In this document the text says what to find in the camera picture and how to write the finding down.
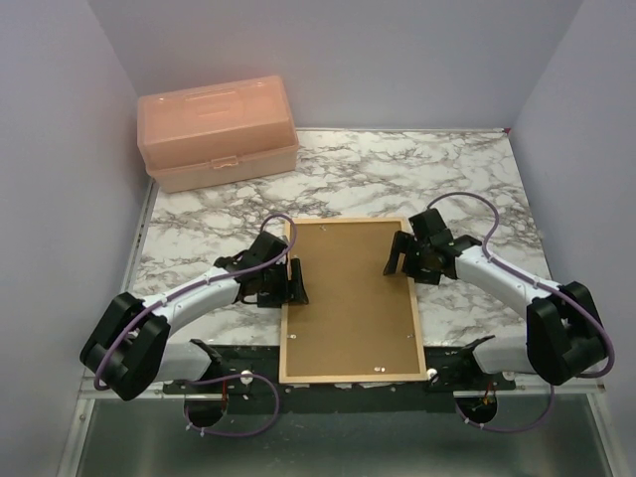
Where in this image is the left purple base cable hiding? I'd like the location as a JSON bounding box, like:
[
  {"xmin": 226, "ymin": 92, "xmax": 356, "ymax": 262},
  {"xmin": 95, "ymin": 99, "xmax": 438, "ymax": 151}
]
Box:
[{"xmin": 185, "ymin": 373, "xmax": 282, "ymax": 439}]

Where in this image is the pink translucent plastic box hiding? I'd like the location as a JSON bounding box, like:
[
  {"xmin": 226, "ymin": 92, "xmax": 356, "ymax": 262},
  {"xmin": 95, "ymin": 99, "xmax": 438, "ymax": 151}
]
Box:
[{"xmin": 137, "ymin": 76, "xmax": 299, "ymax": 193}]

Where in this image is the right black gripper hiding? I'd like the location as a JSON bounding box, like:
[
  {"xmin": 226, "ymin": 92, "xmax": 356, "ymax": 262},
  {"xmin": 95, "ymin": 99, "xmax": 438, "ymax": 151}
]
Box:
[{"xmin": 383, "ymin": 231, "xmax": 439, "ymax": 286}]

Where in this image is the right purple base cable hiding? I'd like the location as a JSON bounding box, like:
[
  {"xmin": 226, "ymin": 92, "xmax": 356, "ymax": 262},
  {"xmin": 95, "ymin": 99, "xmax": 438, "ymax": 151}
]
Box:
[{"xmin": 452, "ymin": 385, "xmax": 557, "ymax": 434}]

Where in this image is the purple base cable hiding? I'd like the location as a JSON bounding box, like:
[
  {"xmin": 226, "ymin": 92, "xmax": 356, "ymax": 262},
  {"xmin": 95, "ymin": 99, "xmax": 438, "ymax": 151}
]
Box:
[
  {"xmin": 452, "ymin": 385, "xmax": 557, "ymax": 434},
  {"xmin": 185, "ymin": 373, "xmax": 282, "ymax": 439}
]

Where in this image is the light wooden picture frame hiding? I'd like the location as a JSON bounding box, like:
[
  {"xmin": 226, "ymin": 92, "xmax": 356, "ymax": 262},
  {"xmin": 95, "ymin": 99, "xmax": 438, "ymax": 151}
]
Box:
[{"xmin": 277, "ymin": 216, "xmax": 428, "ymax": 385}]

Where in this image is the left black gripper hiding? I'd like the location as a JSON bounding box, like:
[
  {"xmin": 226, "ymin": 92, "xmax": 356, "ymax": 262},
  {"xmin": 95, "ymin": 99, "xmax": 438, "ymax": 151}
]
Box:
[{"xmin": 259, "ymin": 259, "xmax": 309, "ymax": 309}]

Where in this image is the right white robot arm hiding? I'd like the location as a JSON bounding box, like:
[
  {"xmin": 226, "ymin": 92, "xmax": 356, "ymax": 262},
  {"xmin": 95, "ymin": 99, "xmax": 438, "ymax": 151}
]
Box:
[{"xmin": 384, "ymin": 208, "xmax": 610, "ymax": 390}]

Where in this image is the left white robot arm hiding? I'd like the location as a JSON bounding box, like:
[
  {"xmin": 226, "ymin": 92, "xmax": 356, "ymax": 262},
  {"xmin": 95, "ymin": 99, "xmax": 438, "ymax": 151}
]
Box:
[{"xmin": 79, "ymin": 231, "xmax": 308, "ymax": 400}]

